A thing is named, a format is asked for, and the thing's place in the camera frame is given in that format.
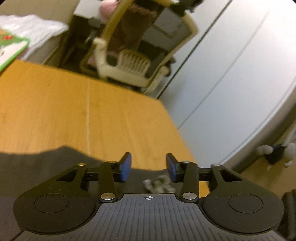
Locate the black white plush toy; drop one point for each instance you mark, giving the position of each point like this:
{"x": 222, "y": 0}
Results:
{"x": 276, "y": 153}

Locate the brown garment on chair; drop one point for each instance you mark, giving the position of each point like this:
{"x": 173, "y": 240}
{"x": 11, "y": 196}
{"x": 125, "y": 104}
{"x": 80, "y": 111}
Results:
{"x": 128, "y": 34}

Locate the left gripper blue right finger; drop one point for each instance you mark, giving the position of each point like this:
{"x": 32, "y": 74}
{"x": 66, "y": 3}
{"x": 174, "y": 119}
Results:
{"x": 187, "y": 173}

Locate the dark grey knit garment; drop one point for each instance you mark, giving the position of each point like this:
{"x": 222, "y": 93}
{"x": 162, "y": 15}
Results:
{"x": 53, "y": 195}

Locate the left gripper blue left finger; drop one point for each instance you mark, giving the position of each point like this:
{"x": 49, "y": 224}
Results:
{"x": 110, "y": 173}

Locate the beige mesh office chair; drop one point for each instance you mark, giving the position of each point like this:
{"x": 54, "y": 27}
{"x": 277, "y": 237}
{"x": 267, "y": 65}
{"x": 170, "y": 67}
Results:
{"x": 142, "y": 69}

